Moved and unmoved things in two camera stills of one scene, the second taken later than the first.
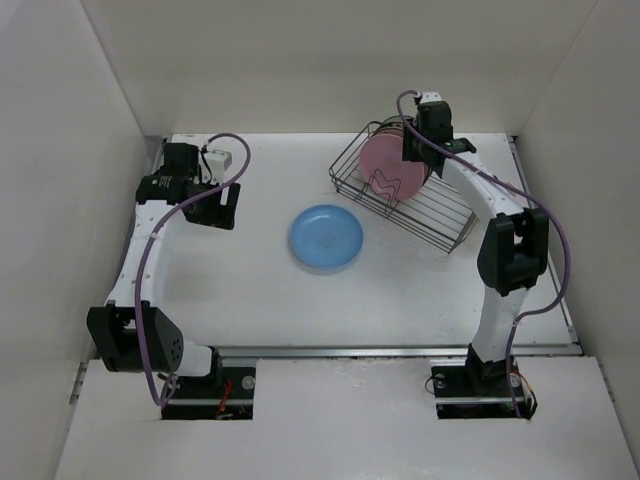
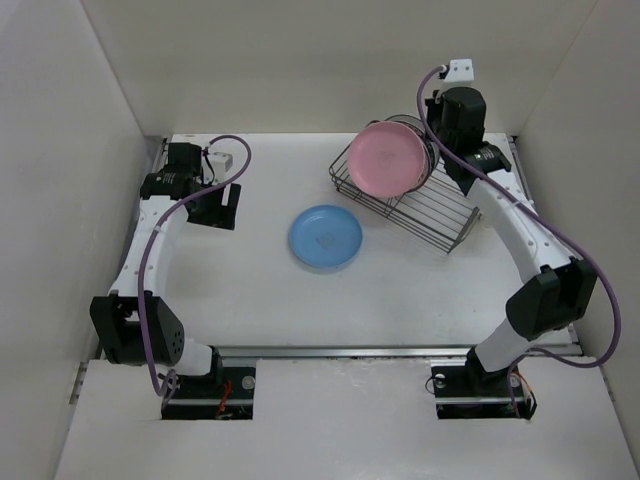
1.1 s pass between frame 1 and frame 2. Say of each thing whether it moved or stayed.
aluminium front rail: stayed
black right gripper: moved
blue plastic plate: stayed
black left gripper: stayed
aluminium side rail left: stayed
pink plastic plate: moved
